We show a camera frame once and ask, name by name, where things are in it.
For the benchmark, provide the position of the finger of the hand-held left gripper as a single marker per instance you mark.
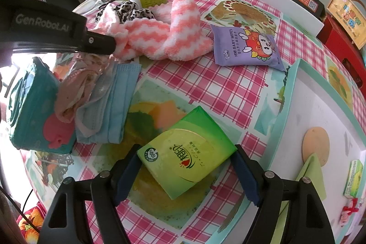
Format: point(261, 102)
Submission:
point(100, 44)

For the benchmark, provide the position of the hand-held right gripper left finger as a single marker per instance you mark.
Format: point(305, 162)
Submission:
point(125, 176)

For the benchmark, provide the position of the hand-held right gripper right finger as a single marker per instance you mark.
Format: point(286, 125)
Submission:
point(246, 175)

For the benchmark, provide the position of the leopard print scrunchie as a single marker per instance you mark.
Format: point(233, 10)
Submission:
point(130, 13)

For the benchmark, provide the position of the pink cloth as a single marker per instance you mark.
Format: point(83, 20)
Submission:
point(74, 92)

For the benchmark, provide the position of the pink white striped towel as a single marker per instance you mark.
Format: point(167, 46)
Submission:
point(160, 32)

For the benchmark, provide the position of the large green tissue pack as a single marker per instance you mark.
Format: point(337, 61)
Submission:
point(187, 159)

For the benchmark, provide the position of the light green cloth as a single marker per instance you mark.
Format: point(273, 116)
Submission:
point(310, 179)

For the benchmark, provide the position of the round wooden disc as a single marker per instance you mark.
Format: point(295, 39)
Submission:
point(316, 144)

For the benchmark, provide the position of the teal tissue pack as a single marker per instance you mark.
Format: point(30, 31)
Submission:
point(31, 118)

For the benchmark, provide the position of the white tray teal rim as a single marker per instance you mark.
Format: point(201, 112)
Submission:
point(328, 118)

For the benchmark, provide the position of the small green tissue pack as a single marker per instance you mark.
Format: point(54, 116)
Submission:
point(353, 178)

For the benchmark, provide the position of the red bow hair clip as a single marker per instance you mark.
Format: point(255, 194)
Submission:
point(350, 209)

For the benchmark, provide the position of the purple baby wipes pack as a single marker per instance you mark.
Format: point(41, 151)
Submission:
point(246, 46)

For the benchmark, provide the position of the blue face mask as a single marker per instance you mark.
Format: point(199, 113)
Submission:
point(114, 106)

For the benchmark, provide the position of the orange floral cloth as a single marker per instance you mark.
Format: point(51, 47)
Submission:
point(28, 222)

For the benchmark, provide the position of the red cardboard box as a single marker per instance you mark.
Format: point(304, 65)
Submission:
point(341, 42)

